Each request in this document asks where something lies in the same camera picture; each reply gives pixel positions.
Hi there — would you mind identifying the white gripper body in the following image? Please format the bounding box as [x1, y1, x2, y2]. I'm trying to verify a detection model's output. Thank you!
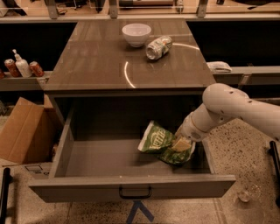
[176, 112, 208, 142]

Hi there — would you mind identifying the green jalapeno chip bag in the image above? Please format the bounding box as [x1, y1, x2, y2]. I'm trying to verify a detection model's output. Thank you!
[138, 121, 195, 165]

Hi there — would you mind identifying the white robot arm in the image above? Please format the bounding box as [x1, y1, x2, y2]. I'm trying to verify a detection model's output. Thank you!
[176, 83, 280, 142]

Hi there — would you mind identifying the grey open drawer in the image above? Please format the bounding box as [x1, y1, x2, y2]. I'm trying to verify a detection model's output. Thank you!
[30, 95, 235, 202]

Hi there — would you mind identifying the grey cabinet counter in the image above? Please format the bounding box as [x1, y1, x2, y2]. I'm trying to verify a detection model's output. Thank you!
[43, 18, 219, 123]

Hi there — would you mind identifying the folded white cloth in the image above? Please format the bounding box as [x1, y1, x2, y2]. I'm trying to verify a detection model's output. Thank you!
[206, 61, 232, 74]

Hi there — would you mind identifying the grey side shelf right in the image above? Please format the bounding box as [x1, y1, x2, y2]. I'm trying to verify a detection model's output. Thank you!
[213, 66, 280, 86]

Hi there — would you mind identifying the grey side shelf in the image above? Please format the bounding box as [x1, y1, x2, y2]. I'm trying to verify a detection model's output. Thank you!
[213, 66, 280, 86]
[0, 71, 53, 91]

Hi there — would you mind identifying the clear plastic cup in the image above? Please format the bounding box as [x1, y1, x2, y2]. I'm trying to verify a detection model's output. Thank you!
[237, 184, 261, 203]

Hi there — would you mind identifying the black bar right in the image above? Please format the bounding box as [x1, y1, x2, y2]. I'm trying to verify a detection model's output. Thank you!
[268, 141, 280, 208]

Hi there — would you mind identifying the black bar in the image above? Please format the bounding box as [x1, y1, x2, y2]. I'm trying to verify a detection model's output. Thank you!
[268, 141, 280, 208]
[0, 167, 11, 224]

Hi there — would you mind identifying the white ceramic bowl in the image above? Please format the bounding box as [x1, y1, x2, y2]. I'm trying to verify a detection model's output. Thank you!
[122, 24, 151, 47]

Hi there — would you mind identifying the brown cardboard box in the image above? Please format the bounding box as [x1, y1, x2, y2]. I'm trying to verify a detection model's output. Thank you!
[0, 95, 63, 165]

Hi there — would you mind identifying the grey side shelf left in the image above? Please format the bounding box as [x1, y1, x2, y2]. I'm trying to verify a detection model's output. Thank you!
[0, 71, 53, 91]

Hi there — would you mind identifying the red soda can right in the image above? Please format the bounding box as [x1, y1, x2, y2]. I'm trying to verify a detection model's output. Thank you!
[30, 61, 45, 77]

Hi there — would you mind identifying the red soda can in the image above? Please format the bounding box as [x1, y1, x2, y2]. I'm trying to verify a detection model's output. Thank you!
[30, 61, 45, 77]
[4, 59, 21, 78]

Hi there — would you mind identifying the white pump bottle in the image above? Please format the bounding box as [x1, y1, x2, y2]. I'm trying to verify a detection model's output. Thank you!
[12, 49, 32, 78]

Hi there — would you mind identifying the black bar left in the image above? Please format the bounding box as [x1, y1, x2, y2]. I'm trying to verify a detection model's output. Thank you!
[0, 167, 11, 224]

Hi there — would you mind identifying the red soda can left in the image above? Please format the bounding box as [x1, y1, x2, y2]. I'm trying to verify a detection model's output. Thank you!
[4, 59, 21, 78]

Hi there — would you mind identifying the black drawer handle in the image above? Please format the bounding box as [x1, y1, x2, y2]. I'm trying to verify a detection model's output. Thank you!
[119, 186, 152, 200]

